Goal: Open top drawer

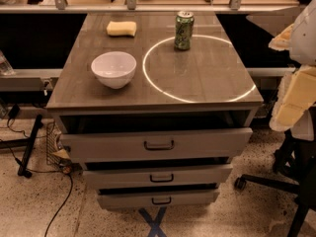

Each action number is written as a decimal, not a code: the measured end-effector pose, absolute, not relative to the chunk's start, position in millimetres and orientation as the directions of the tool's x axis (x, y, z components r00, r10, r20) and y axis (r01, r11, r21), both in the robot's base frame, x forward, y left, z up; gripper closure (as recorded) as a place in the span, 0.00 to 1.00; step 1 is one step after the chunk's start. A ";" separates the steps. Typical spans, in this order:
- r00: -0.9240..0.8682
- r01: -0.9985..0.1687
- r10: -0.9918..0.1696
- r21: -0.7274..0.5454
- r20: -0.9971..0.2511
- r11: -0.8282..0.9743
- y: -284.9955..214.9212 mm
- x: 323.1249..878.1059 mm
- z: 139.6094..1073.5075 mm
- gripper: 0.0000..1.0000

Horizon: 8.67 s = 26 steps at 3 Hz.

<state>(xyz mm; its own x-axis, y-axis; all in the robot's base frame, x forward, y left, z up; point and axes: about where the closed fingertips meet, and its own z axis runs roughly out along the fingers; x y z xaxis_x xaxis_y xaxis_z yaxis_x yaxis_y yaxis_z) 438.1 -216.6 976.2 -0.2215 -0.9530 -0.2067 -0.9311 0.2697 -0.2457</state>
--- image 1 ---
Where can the yellow sponge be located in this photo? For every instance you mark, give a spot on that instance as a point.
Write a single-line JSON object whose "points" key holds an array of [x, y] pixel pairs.
{"points": [[117, 29]]}

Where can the black metal stand leg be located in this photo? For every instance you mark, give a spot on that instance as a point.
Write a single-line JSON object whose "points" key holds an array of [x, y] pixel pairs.
{"points": [[28, 143]]}

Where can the white ceramic bowl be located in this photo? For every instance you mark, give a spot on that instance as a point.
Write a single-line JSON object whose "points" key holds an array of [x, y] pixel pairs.
{"points": [[114, 69]]}

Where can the grey drawer cabinet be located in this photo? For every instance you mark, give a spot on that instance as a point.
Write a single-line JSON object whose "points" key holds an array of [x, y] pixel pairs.
{"points": [[205, 87]]}

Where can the wire mesh basket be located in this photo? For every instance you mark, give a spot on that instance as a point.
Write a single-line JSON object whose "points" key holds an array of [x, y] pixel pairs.
{"points": [[56, 155]]}

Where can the grey middle drawer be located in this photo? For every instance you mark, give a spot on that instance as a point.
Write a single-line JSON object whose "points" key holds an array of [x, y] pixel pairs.
{"points": [[154, 177]]}

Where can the grey top drawer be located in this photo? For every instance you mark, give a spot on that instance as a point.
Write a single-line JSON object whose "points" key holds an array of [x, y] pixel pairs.
{"points": [[156, 145]]}

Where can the green soda can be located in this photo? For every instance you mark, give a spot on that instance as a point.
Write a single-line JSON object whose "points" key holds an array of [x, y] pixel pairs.
{"points": [[184, 30]]}

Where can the grey bottom drawer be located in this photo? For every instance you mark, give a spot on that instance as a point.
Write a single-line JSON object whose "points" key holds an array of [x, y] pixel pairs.
{"points": [[111, 202]]}

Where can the grey drawer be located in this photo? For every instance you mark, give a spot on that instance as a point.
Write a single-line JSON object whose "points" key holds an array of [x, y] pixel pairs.
{"points": [[156, 145], [111, 202], [154, 177]]}

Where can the black office chair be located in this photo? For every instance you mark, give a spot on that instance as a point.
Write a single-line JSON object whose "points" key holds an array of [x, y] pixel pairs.
{"points": [[295, 159]]}

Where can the clear plastic bottle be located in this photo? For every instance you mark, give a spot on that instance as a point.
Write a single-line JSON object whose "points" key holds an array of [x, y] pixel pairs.
{"points": [[5, 67]]}

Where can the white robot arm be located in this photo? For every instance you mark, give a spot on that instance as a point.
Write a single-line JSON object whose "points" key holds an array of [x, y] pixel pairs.
{"points": [[297, 91]]}

